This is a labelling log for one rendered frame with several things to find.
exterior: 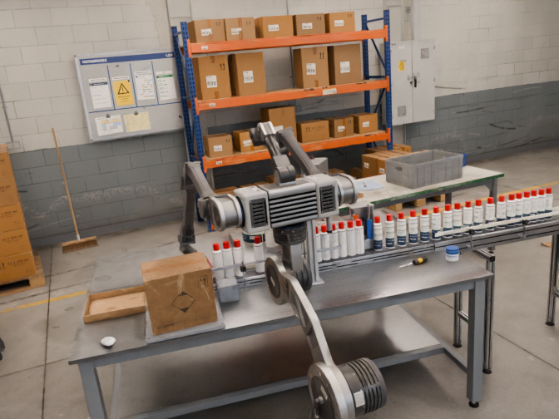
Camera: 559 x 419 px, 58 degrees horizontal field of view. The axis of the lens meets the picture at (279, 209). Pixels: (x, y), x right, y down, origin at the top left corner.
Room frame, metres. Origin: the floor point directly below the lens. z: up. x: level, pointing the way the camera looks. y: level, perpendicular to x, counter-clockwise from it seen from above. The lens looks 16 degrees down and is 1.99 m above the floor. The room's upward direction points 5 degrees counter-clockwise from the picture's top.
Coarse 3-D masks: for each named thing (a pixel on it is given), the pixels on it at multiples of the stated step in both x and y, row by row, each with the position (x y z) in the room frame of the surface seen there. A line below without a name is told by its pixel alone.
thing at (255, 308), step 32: (384, 224) 3.32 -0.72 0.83; (128, 256) 3.15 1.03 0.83; (160, 256) 3.10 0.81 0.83; (416, 256) 2.71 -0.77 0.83; (96, 288) 2.67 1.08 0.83; (256, 288) 2.47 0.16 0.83; (320, 288) 2.40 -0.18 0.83; (352, 288) 2.37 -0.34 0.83; (384, 288) 2.33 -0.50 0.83; (416, 288) 2.30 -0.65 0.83; (128, 320) 2.24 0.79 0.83; (224, 320) 2.16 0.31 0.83; (256, 320) 2.13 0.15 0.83; (96, 352) 1.97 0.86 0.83; (128, 352) 1.97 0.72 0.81
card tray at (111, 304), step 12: (132, 288) 2.55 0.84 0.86; (144, 288) 2.57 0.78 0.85; (96, 300) 2.50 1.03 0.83; (108, 300) 2.49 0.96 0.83; (120, 300) 2.47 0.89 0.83; (132, 300) 2.46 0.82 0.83; (144, 300) 2.45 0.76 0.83; (84, 312) 2.30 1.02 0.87; (96, 312) 2.36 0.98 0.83; (108, 312) 2.28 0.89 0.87; (120, 312) 2.29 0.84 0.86; (132, 312) 2.30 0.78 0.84; (144, 312) 2.32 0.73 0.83
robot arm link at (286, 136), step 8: (288, 128) 2.44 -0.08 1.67; (280, 136) 2.42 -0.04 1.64; (288, 136) 2.40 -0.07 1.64; (280, 144) 2.47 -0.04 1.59; (288, 144) 2.38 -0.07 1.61; (296, 144) 2.36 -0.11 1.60; (296, 152) 2.32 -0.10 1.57; (304, 152) 2.33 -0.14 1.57; (296, 160) 2.33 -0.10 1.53; (304, 160) 2.28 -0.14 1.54; (304, 168) 2.26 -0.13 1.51; (312, 168) 2.25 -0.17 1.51
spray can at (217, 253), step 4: (216, 244) 2.52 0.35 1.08; (216, 248) 2.52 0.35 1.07; (212, 252) 2.52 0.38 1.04; (216, 252) 2.51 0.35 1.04; (220, 252) 2.52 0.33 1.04; (216, 256) 2.51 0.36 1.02; (220, 256) 2.52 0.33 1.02; (216, 260) 2.51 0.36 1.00; (220, 260) 2.51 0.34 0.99; (216, 264) 2.51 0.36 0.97; (220, 264) 2.51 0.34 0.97; (216, 272) 2.51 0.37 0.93; (220, 272) 2.51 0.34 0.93; (224, 272) 2.53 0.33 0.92; (216, 276) 2.51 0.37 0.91; (220, 276) 2.51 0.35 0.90; (224, 276) 2.52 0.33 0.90
